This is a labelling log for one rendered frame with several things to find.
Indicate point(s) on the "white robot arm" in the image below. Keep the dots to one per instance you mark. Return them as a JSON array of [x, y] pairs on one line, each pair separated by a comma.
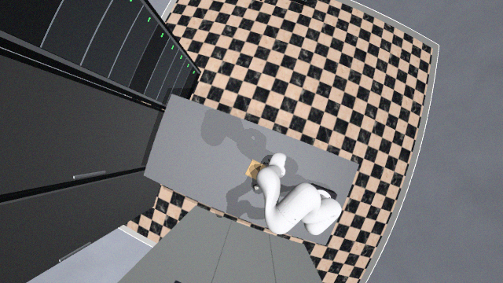
[[303, 199]]

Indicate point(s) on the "tan mat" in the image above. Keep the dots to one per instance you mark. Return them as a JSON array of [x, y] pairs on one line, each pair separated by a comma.
[[254, 168]]

